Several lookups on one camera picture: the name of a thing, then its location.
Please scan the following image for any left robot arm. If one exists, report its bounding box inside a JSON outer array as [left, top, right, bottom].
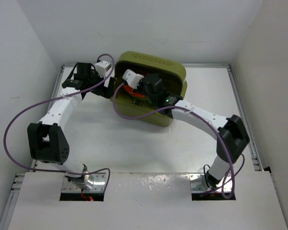
[[27, 60, 111, 190]]

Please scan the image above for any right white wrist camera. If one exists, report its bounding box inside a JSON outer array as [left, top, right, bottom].
[[122, 69, 144, 89]]

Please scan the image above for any orange plate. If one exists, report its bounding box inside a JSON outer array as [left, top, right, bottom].
[[123, 85, 147, 100]]

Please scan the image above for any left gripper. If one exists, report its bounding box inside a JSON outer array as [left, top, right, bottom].
[[85, 69, 113, 98]]

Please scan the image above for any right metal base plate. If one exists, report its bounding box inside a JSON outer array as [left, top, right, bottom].
[[189, 173, 232, 193]]

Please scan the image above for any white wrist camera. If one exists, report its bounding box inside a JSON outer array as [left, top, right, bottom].
[[95, 60, 111, 78], [122, 69, 144, 89]]

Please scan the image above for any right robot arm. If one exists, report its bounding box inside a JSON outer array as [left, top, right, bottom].
[[139, 74, 250, 189]]

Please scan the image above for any metal base plate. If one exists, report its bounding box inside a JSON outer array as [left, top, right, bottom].
[[189, 173, 232, 193], [61, 173, 106, 194]]

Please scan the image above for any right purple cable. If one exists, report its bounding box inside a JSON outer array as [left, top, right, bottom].
[[112, 82, 245, 199]]

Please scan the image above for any olive green dish rack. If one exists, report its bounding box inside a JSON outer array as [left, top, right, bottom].
[[110, 51, 187, 127]]

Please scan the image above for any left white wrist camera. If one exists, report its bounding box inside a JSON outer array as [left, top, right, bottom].
[[95, 60, 111, 78]]

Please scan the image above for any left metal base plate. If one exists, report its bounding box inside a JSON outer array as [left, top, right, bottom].
[[61, 173, 106, 194]]

